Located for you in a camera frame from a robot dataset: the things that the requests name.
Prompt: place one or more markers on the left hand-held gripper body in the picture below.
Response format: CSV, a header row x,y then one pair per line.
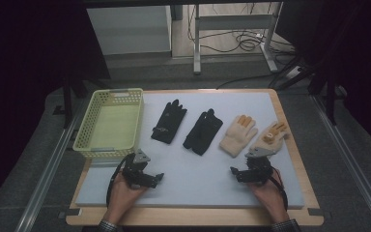
x,y
133,170

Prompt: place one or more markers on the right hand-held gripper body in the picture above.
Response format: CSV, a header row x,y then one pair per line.
x,y
261,169

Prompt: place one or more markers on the cream glove with yellow fingers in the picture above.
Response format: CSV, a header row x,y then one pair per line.
x,y
236,137

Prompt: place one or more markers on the person's right hand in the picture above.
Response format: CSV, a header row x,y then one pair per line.
x,y
269,196

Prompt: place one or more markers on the person's left hand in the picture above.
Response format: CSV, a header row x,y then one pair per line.
x,y
122,199

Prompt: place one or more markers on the cream glove with orange pattern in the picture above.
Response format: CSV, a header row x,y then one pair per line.
x,y
275,145

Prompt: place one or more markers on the light green plastic basket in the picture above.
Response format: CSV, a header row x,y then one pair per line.
x,y
109,129

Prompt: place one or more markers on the black glove with white print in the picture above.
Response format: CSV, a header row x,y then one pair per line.
x,y
169,122

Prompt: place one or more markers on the plain black glove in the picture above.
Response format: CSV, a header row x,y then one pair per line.
x,y
203,132

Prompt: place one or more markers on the black stand legs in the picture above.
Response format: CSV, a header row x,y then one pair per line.
x,y
69,96

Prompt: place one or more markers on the white power strip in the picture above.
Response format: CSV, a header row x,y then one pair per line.
x,y
293,72

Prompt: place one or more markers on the black tripod stand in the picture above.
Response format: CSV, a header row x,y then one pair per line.
x,y
319,77

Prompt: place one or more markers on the white cabinet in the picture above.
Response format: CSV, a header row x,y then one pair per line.
x,y
128,29

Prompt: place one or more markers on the aluminium rail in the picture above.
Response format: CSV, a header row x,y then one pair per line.
x,y
351,161
48,174

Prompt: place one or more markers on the white metal stand frame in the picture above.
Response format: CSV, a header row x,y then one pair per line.
x,y
235,22

